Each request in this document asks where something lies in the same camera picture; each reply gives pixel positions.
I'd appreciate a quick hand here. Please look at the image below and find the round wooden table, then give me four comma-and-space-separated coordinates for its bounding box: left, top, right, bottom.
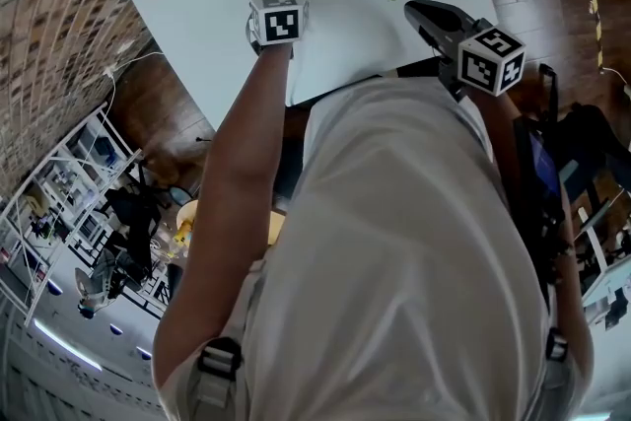
175, 199, 288, 257

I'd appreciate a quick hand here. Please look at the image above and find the white metal shelf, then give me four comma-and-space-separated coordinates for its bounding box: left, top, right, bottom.
0, 101, 144, 326

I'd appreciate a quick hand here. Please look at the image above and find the grey strap with black buckle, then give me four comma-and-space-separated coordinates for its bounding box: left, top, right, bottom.
194, 336, 244, 421
544, 327, 568, 364

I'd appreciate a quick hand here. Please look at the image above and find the person's white shirt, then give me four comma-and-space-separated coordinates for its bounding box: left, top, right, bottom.
155, 76, 596, 421

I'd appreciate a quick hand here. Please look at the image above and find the white cable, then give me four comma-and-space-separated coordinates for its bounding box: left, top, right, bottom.
105, 51, 164, 114

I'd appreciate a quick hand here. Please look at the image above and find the black office chair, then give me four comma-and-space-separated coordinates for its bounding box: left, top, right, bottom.
556, 103, 631, 213
105, 184, 164, 272

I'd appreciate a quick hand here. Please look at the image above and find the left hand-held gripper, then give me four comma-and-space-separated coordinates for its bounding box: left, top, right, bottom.
244, 0, 312, 61

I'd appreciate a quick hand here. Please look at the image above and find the black tablet screen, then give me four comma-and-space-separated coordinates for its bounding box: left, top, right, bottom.
512, 115, 566, 213

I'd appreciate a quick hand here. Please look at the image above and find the yellow black striped tape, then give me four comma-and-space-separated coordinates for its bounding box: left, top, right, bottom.
575, 0, 605, 70

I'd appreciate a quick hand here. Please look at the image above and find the person's left forearm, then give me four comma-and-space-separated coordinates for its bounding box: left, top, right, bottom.
196, 44, 296, 233

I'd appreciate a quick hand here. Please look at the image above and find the white rectangular table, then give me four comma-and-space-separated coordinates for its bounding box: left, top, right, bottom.
122, 0, 497, 107

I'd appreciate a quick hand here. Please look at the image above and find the yellow bottle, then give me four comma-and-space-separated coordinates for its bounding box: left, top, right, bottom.
175, 219, 196, 246

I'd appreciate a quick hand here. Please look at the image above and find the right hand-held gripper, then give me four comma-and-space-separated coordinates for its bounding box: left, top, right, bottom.
404, 0, 527, 105

